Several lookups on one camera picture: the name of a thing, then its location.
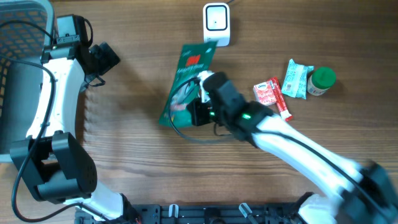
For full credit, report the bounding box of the red stick packet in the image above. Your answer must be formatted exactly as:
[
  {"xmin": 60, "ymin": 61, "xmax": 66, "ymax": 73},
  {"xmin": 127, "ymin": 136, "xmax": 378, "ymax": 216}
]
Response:
[{"xmin": 269, "ymin": 77, "xmax": 293, "ymax": 121}]

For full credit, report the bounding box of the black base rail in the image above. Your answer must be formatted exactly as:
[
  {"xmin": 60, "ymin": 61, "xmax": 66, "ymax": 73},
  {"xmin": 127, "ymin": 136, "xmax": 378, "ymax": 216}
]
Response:
[{"xmin": 74, "ymin": 202, "xmax": 312, "ymax": 224}]

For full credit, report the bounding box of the red tissue packet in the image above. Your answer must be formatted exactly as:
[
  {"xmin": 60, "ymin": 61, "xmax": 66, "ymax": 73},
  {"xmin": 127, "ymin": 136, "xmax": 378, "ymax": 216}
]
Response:
[{"xmin": 253, "ymin": 80, "xmax": 277, "ymax": 106}]

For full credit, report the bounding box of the white barcode scanner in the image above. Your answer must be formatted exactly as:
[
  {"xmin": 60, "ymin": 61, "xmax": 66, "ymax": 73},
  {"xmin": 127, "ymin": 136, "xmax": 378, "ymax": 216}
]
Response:
[{"xmin": 203, "ymin": 2, "xmax": 231, "ymax": 47}]

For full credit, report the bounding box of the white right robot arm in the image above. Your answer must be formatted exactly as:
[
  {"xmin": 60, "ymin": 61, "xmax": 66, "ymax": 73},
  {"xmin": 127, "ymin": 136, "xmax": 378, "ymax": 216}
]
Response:
[{"xmin": 189, "ymin": 71, "xmax": 397, "ymax": 223}]

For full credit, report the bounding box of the green 3M gloves pack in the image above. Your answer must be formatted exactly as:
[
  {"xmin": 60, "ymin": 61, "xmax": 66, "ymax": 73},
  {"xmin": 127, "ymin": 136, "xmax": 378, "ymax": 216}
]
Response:
[{"xmin": 159, "ymin": 41, "xmax": 217, "ymax": 128}]

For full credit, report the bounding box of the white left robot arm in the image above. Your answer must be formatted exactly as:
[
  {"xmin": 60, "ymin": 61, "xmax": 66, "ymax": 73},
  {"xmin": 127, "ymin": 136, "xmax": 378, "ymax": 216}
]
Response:
[{"xmin": 11, "ymin": 14, "xmax": 142, "ymax": 223}]

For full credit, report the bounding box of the green lid jar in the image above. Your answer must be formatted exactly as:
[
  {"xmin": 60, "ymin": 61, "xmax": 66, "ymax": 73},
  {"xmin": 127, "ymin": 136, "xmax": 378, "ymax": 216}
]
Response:
[{"xmin": 307, "ymin": 67, "xmax": 336, "ymax": 96}]

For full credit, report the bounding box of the teal tissue pack wrapper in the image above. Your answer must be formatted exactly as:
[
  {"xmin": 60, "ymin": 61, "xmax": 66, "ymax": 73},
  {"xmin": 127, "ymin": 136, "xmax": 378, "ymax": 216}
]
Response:
[{"xmin": 281, "ymin": 59, "xmax": 314, "ymax": 100}]

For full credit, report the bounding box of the grey plastic basket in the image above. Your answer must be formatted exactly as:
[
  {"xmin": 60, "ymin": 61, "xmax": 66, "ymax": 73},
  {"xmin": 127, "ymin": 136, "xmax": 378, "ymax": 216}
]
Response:
[{"xmin": 1, "ymin": 0, "xmax": 55, "ymax": 163}]

